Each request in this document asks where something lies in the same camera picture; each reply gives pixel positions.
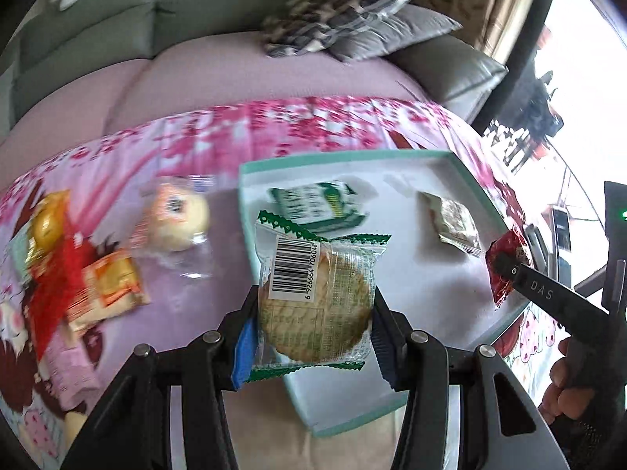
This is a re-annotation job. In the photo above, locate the beige snack packet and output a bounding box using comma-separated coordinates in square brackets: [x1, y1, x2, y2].
[420, 192, 482, 255]

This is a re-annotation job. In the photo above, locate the pink printed blanket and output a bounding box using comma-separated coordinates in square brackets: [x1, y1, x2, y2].
[0, 95, 564, 451]

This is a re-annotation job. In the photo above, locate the black window frame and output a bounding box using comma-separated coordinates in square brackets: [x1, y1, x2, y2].
[471, 0, 560, 134]

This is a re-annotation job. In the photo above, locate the white box with teal rim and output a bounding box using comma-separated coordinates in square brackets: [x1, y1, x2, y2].
[238, 151, 532, 439]

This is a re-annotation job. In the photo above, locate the grey-green sofa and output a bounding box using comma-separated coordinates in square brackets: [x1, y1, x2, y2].
[0, 0, 510, 133]

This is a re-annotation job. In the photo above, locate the yellow bread packet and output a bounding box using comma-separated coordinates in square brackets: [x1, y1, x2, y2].
[27, 190, 72, 266]

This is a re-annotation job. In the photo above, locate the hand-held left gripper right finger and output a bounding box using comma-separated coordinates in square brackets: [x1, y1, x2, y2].
[372, 288, 571, 470]

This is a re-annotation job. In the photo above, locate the orange snack packet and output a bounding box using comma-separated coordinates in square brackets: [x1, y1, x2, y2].
[66, 249, 150, 334]

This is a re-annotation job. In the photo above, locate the person's right hand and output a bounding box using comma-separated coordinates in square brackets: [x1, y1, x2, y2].
[538, 335, 589, 422]

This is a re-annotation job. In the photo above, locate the beige patterned curtain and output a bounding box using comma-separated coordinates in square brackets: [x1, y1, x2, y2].
[353, 0, 521, 56]

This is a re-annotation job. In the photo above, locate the small red snack packet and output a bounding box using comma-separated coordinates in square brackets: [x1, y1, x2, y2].
[485, 228, 533, 310]

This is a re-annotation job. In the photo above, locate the round cracker clear packet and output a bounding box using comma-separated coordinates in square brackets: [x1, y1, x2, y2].
[250, 210, 393, 383]

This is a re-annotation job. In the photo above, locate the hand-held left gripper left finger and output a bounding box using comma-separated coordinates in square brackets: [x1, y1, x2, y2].
[59, 286, 260, 470]

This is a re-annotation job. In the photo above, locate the pink sofa cover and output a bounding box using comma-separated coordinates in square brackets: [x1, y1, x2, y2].
[0, 29, 433, 158]

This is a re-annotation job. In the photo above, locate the pink snack packet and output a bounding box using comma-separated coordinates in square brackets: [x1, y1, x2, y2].
[46, 323, 101, 405]

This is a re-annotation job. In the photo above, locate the plain grey pillow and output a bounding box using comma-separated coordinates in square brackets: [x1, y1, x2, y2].
[328, 5, 464, 62]

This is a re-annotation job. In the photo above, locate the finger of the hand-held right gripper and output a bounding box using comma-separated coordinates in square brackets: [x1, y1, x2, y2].
[492, 253, 613, 340]

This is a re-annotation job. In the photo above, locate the grey patterned pillow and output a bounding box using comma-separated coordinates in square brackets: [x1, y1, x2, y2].
[261, 0, 430, 58]

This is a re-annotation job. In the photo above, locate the red biscuit packet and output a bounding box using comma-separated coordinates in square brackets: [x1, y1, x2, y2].
[29, 232, 99, 353]

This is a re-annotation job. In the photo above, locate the cream bun clear packet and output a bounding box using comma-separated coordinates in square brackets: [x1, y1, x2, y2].
[130, 175, 217, 280]

